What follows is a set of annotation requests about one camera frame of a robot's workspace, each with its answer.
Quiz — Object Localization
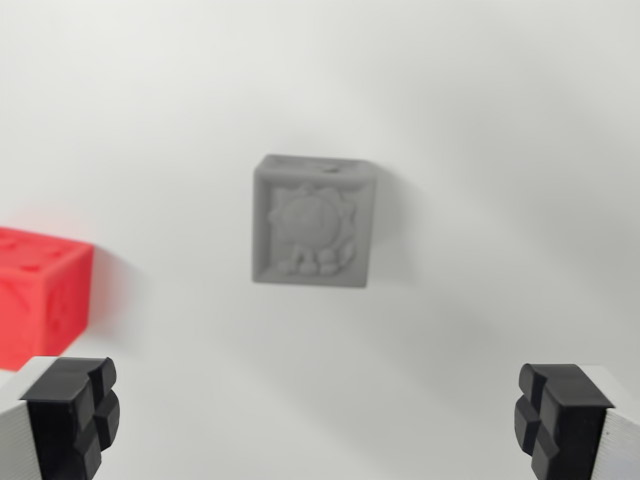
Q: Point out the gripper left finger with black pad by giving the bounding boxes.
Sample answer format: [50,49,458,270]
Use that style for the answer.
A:
[0,355,122,480]

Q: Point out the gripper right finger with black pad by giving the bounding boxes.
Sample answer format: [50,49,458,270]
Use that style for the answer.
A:
[512,363,640,480]

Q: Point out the grey embossed toy cube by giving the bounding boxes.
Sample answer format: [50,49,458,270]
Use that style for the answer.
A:
[250,153,378,290]

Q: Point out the red embossed toy cube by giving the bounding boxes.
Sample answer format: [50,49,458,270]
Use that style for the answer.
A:
[0,226,95,372]

